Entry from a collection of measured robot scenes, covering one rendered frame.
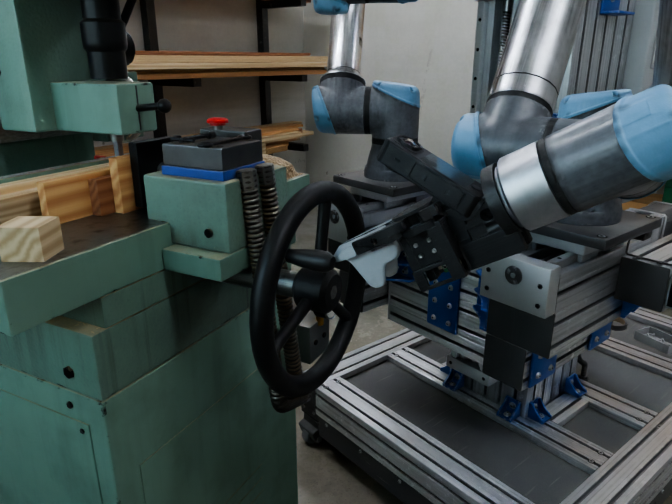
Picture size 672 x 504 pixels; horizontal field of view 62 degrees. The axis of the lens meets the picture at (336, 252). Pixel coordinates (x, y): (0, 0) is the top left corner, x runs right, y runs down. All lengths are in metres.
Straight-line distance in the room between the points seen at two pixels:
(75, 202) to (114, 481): 0.36
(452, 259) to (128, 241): 0.38
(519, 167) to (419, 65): 3.77
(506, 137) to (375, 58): 3.85
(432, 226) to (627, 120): 0.19
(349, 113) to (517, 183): 0.90
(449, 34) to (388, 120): 2.84
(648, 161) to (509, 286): 0.56
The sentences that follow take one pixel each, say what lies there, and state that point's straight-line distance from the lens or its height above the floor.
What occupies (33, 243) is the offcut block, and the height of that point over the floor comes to 0.92.
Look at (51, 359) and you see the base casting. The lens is 0.79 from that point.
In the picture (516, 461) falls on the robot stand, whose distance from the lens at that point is 1.45.
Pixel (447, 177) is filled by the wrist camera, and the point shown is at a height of 0.99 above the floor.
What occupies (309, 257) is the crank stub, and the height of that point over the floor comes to 0.89.
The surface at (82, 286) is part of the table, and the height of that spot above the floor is 0.86.
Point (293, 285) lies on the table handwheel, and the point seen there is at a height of 0.82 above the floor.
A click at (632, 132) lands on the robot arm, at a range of 0.51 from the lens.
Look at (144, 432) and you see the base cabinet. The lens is 0.82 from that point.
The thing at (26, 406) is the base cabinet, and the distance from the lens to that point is 0.88.
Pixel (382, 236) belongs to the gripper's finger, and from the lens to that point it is 0.56.
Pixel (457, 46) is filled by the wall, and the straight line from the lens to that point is 4.15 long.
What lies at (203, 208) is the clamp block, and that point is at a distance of 0.71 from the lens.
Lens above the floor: 1.10
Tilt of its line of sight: 19 degrees down
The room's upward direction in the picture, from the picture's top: straight up
